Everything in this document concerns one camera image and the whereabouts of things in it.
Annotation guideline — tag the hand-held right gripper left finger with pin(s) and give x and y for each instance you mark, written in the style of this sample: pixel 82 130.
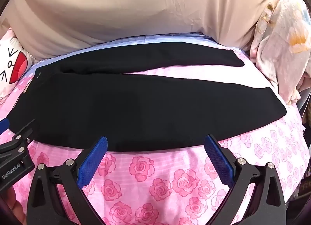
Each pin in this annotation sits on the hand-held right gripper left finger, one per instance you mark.
pixel 93 159

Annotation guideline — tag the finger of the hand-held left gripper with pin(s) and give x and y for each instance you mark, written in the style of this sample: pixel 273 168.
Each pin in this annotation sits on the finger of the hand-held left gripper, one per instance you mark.
pixel 3 125
pixel 23 135

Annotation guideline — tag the pink rose bed sheet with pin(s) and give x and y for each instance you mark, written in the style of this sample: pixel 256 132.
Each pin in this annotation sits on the pink rose bed sheet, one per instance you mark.
pixel 150 186

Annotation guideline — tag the black pants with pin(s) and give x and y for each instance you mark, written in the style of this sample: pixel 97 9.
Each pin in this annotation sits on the black pants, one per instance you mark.
pixel 145 108

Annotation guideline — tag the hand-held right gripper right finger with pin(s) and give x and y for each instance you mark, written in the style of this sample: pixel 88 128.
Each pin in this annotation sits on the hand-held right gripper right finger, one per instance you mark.
pixel 218 159

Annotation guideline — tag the white patterned pillow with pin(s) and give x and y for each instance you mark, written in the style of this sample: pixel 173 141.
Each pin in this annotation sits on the white patterned pillow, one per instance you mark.
pixel 281 40

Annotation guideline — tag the white cartoon face pillow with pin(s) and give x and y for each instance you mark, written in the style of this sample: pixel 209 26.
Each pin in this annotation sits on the white cartoon face pillow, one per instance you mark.
pixel 12 67

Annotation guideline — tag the person's left hand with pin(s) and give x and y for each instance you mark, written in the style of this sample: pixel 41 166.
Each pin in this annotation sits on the person's left hand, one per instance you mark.
pixel 15 205

